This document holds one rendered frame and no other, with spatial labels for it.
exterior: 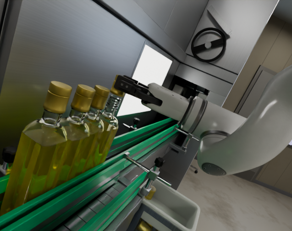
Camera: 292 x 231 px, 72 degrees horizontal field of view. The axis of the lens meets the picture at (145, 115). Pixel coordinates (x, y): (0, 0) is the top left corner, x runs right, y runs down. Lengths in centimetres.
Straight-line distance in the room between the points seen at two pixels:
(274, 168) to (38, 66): 499
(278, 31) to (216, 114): 409
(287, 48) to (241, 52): 319
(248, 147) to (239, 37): 113
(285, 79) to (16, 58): 46
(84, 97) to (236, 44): 117
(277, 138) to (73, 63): 45
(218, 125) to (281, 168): 483
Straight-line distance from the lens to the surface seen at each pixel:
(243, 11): 149
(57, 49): 49
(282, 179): 540
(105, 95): 44
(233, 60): 141
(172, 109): 43
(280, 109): 38
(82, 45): 54
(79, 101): 39
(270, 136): 38
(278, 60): 452
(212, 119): 44
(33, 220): 40
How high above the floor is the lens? 142
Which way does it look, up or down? 14 degrees down
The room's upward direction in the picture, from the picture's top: 24 degrees clockwise
